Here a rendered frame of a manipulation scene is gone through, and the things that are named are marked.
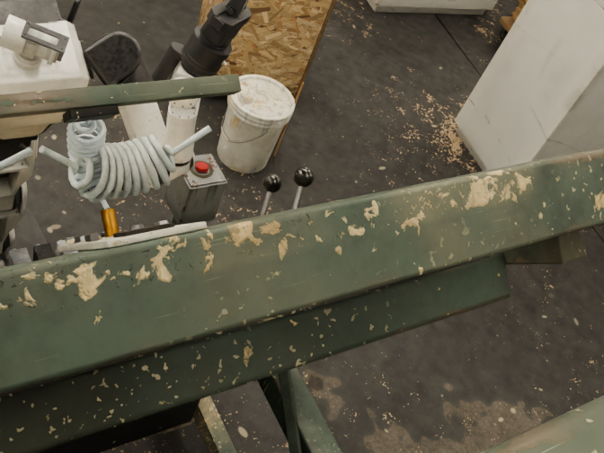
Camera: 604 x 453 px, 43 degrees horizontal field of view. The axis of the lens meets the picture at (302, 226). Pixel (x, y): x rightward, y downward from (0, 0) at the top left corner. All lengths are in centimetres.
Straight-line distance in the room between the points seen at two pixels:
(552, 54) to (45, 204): 237
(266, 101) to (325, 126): 65
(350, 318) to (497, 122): 309
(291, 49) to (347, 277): 294
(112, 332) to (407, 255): 34
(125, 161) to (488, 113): 340
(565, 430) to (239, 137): 311
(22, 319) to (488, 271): 77
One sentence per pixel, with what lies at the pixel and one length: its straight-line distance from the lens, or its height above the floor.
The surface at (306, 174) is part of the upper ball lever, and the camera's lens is 137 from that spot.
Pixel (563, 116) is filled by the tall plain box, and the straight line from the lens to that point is 378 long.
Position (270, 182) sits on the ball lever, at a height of 143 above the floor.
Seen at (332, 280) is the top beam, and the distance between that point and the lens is 80.
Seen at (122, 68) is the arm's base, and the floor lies 132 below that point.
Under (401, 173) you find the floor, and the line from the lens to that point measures 392.
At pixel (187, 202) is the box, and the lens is 216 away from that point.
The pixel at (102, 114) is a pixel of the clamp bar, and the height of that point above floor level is 191.
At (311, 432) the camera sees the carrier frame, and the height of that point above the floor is 79.
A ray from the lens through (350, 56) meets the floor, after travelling 454.
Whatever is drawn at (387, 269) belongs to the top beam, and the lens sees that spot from 84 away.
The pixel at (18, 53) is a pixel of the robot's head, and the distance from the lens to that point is 171.
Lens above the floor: 245
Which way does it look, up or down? 46 degrees down
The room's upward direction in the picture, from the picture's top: 26 degrees clockwise
